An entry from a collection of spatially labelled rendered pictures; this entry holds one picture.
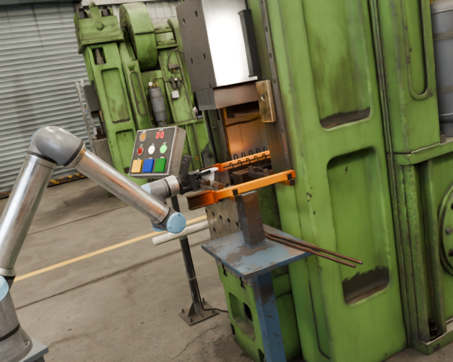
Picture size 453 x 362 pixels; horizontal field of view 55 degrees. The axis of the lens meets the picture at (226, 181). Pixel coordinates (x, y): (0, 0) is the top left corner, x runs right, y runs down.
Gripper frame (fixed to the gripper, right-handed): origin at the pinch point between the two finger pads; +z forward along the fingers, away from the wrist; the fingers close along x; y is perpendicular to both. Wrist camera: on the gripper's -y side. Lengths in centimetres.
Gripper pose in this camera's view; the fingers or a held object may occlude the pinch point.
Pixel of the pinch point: (214, 167)
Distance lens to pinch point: 205.2
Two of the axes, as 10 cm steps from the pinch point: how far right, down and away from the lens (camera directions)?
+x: 4.3, 1.1, -8.9
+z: 8.7, -3.0, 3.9
